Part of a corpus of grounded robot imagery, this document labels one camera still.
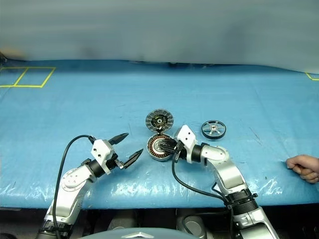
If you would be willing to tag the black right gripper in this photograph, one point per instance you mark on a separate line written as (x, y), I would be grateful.
(184, 153)

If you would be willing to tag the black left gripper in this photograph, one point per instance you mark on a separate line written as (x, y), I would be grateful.
(113, 163)

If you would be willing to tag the silver round motor housing lid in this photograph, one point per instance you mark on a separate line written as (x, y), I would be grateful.
(159, 120)

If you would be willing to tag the silver spoked rotor wheel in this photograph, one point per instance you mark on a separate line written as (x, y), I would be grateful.
(214, 128)

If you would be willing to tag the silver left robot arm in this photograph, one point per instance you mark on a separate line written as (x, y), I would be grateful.
(72, 181)

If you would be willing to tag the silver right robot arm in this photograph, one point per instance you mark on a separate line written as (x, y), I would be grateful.
(224, 169)

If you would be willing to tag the person's bare hand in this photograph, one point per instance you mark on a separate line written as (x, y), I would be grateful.
(305, 165)

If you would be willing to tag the blue plastic table cover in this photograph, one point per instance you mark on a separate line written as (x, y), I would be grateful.
(99, 112)

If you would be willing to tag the dark rounded shape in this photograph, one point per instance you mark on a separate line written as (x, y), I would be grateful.
(197, 225)

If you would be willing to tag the grey rounded shell with emblem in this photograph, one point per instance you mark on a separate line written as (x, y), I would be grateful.
(129, 234)

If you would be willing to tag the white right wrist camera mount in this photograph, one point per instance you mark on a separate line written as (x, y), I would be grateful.
(185, 135)

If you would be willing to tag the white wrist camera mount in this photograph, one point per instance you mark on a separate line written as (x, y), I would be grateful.
(185, 135)
(99, 149)

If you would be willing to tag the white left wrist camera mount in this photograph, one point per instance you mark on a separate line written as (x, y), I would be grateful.
(99, 149)

